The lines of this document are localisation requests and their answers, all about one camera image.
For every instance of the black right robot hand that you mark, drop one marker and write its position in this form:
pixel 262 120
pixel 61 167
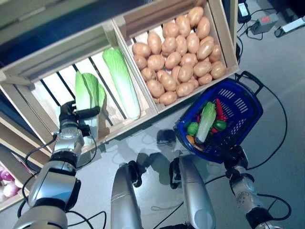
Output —
pixel 237 157

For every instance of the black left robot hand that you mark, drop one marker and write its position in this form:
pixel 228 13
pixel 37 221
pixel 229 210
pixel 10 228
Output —
pixel 68 112

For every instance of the napa cabbage spread leaves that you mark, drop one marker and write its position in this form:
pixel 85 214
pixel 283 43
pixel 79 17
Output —
pixel 88 90

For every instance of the blue plastic shopping basket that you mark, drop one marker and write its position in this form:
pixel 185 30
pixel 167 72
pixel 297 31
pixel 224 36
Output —
pixel 247 107

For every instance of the long napa cabbage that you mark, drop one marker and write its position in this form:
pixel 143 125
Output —
pixel 121 78

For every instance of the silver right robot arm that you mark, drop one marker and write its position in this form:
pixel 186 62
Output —
pixel 245 190

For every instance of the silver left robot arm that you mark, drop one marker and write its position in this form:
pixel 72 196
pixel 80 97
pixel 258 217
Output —
pixel 47 181

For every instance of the dark green bell pepper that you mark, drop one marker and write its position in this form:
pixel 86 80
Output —
pixel 219 125

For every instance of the red chili pepper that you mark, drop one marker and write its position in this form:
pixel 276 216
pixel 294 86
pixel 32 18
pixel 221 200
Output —
pixel 222 118
pixel 218 106

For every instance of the small napa cabbage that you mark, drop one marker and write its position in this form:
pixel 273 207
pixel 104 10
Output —
pixel 205 121

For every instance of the orange fruit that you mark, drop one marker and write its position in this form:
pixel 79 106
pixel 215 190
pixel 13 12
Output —
pixel 190 138

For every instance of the silver robot right leg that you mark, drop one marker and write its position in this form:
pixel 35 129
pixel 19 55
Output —
pixel 195 190

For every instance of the silver robot leg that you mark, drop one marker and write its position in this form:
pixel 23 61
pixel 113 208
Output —
pixel 195 190
pixel 122 198

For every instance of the light green round pepper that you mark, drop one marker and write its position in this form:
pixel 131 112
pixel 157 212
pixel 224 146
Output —
pixel 192 127

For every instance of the slatted wooden crate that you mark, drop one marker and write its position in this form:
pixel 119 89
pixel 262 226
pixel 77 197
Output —
pixel 59 47

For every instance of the tan potato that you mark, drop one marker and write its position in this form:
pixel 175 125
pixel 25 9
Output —
pixel 155 88
pixel 215 53
pixel 147 73
pixel 175 72
pixel 185 72
pixel 168 97
pixel 183 25
pixel 203 27
pixel 193 42
pixel 205 49
pixel 154 42
pixel 140 61
pixel 155 62
pixel 173 59
pixel 196 14
pixel 188 59
pixel 218 69
pixel 206 40
pixel 185 88
pixel 205 79
pixel 181 44
pixel 202 68
pixel 193 82
pixel 168 45
pixel 166 80
pixel 141 49
pixel 170 29

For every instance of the silver robot left leg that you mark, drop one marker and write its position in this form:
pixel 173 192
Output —
pixel 122 198

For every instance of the wooden potato crate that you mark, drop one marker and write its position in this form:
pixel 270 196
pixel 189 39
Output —
pixel 228 47

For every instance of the wooden turnip crate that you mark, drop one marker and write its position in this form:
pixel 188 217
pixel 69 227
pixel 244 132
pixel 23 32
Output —
pixel 9 205

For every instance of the grey box red button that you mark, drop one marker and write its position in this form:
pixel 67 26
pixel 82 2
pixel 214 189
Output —
pixel 264 22

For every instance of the black power adapter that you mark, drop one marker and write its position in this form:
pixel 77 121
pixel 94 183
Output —
pixel 243 9

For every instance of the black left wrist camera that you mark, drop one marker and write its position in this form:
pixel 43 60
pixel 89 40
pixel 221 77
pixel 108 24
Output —
pixel 87 130

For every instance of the wooden display shelf frame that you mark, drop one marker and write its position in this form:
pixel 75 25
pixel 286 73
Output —
pixel 14 136

